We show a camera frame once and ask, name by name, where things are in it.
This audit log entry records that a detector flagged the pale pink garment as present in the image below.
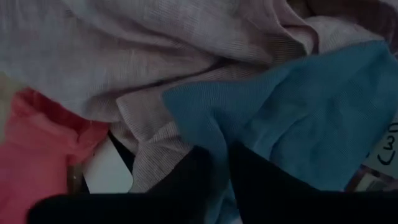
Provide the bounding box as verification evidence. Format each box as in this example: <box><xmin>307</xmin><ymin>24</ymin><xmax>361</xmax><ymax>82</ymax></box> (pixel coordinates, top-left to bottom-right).
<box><xmin>0</xmin><ymin>0</ymin><xmax>398</xmax><ymax>194</ymax></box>

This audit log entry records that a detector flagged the orange-red small garment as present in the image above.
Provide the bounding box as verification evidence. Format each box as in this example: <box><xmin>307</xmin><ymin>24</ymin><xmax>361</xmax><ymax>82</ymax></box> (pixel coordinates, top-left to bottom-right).
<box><xmin>0</xmin><ymin>86</ymin><xmax>109</xmax><ymax>224</ymax></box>

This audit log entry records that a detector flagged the grey-blue sock white label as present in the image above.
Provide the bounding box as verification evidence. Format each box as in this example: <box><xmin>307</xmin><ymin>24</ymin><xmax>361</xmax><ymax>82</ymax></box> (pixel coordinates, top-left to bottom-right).
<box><xmin>161</xmin><ymin>40</ymin><xmax>398</xmax><ymax>224</ymax></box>

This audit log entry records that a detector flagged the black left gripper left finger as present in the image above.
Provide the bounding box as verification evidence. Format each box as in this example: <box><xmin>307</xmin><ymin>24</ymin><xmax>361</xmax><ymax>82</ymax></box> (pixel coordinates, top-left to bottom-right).
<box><xmin>27</xmin><ymin>145</ymin><xmax>220</xmax><ymax>224</ymax></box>

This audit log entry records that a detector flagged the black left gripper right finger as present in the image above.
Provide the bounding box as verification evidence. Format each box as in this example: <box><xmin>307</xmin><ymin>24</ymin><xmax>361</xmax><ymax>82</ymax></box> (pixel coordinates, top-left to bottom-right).
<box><xmin>228</xmin><ymin>141</ymin><xmax>398</xmax><ymax>224</ymax></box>

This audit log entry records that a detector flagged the maroon garment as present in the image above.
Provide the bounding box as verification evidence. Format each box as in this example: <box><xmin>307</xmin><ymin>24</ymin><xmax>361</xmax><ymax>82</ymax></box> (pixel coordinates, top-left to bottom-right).
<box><xmin>285</xmin><ymin>0</ymin><xmax>398</xmax><ymax>54</ymax></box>

